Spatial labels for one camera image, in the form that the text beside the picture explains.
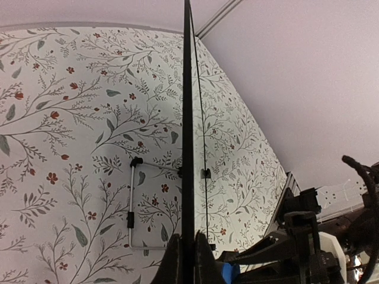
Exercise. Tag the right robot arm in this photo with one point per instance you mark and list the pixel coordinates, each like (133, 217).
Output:
(352, 237)

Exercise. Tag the floral patterned table mat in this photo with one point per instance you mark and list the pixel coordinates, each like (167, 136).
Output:
(77, 104)

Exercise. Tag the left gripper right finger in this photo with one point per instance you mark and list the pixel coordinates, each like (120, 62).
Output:
(207, 271)

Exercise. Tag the white whiteboard black frame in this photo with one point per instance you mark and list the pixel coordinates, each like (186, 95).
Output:
(191, 272)

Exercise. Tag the blue whiteboard eraser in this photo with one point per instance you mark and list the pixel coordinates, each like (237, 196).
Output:
(230, 272)

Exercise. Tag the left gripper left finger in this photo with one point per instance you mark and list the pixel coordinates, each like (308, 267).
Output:
(169, 271)

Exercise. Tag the metal wire whiteboard stand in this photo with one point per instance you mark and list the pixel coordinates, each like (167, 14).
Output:
(163, 166)

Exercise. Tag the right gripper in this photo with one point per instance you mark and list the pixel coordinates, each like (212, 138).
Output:
(271, 255)

